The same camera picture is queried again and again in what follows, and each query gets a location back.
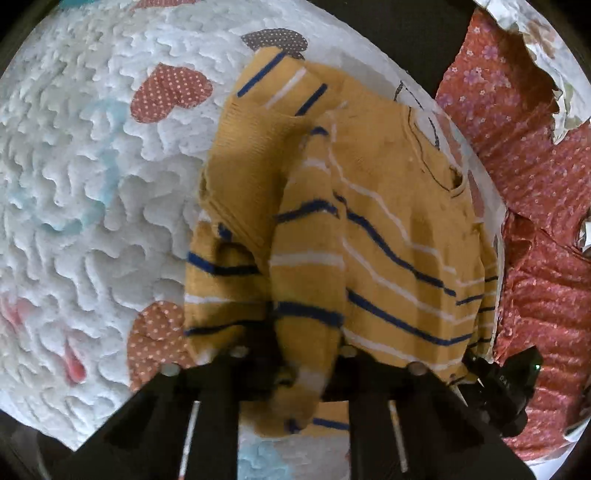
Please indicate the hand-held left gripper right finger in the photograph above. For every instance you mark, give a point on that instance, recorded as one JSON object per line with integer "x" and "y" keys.
{"x": 383, "y": 406}

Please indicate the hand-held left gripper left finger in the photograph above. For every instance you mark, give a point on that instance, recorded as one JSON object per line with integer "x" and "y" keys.
{"x": 217, "y": 406}

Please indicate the yellow striped sweater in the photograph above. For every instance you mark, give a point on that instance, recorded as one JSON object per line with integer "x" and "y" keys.
{"x": 378, "y": 221}

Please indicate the orange floral cloth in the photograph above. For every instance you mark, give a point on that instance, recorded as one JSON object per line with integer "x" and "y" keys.
{"x": 540, "y": 286}

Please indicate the white quilted heart blanket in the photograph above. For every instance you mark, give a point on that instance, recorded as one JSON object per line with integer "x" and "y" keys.
{"x": 92, "y": 207}

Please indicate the dark cloth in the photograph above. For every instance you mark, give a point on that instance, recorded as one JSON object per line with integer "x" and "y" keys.
{"x": 429, "y": 41}

